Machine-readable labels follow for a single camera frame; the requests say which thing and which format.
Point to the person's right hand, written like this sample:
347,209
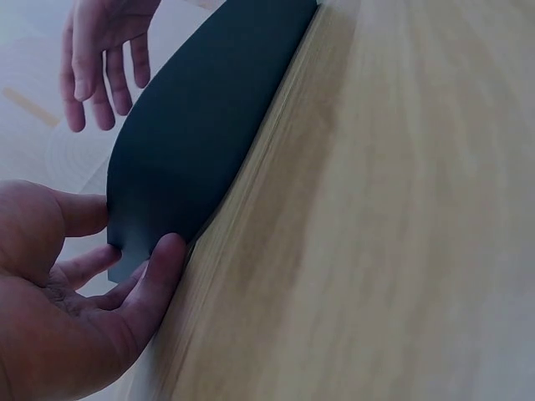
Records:
100,37

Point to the person's left hand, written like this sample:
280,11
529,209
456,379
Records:
46,326

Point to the person's right fingers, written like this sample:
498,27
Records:
102,92

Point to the black flexible sheet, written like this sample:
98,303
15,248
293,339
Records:
196,138

